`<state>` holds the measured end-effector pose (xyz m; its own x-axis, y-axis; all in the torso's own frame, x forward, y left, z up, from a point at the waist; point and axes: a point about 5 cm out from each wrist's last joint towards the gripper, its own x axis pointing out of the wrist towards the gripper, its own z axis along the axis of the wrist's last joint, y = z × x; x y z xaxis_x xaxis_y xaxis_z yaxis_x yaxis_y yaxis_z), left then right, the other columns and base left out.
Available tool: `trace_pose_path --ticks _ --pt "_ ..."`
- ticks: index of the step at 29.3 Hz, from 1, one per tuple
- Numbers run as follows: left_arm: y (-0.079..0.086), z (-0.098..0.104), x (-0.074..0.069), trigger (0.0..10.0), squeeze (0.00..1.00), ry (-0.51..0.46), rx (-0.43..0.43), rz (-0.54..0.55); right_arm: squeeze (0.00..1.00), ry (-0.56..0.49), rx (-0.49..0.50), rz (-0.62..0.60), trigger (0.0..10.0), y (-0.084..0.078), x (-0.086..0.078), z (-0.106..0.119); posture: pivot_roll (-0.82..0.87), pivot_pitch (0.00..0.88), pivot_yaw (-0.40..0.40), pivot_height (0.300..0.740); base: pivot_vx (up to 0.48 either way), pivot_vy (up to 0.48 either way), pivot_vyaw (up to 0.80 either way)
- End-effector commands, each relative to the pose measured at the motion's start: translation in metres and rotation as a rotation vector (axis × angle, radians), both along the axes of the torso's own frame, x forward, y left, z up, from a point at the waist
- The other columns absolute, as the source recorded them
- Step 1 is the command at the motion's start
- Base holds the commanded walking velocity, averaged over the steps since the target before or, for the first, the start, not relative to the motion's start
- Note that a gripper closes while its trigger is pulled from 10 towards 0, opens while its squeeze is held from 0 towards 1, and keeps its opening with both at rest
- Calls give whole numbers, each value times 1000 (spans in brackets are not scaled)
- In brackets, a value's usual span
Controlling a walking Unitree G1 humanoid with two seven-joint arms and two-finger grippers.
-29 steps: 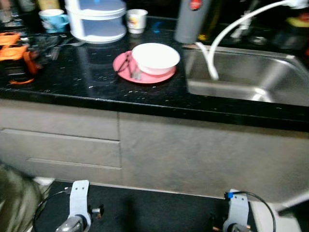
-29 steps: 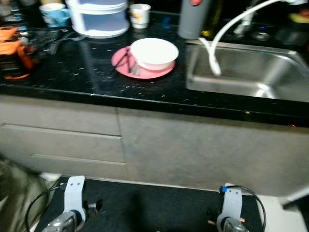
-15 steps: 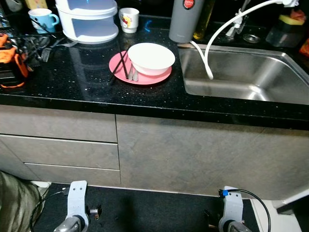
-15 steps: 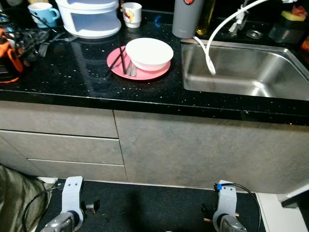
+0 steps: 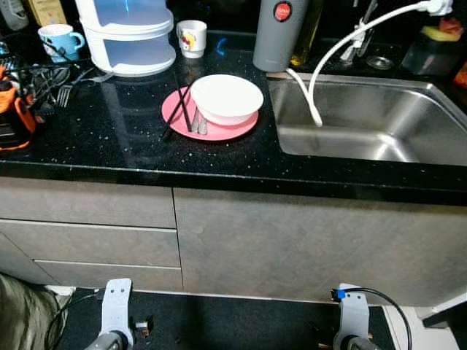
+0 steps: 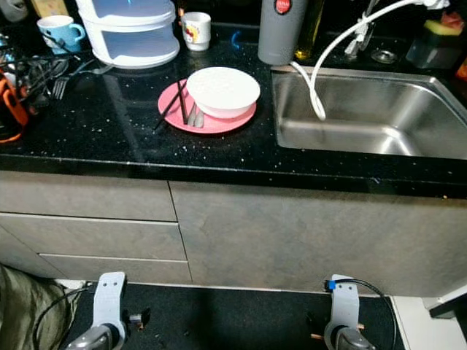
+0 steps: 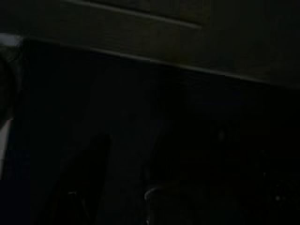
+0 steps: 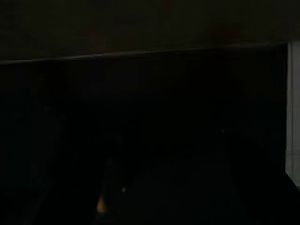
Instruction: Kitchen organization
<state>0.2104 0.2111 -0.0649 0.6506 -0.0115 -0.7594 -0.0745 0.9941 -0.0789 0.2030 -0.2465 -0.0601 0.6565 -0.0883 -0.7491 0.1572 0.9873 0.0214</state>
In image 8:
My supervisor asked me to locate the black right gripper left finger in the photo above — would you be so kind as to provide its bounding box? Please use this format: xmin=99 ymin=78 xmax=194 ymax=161
xmin=93 ymin=157 xmax=143 ymax=225

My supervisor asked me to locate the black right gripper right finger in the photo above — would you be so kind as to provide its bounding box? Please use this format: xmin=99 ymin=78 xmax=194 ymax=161
xmin=187 ymin=128 xmax=247 ymax=225

